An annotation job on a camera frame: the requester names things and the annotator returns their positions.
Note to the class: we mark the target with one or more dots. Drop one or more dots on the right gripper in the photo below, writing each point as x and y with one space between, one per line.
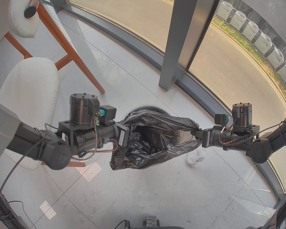
212 137

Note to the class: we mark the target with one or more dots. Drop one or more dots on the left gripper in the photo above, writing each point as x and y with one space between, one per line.
122 136

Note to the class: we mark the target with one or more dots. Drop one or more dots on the black plastic bag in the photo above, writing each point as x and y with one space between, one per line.
156 134

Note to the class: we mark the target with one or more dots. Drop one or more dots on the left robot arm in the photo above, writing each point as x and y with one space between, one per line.
55 152

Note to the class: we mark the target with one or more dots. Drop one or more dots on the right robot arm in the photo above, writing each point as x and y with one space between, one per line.
259 149

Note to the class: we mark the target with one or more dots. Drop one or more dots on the white trash bin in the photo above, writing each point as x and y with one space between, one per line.
156 107

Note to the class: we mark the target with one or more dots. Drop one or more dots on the crumpled clear plastic wrapper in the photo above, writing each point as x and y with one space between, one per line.
196 157

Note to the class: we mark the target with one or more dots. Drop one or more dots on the window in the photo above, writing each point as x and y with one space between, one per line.
185 33

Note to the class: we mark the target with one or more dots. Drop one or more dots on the white cushioned wooden chair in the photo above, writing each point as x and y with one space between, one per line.
29 78

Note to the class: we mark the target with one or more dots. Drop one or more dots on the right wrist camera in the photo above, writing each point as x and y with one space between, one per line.
220 119

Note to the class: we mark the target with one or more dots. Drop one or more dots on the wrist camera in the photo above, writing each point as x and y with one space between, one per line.
220 119
109 114

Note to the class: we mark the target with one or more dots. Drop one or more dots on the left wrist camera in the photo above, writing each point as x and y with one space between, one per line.
109 114

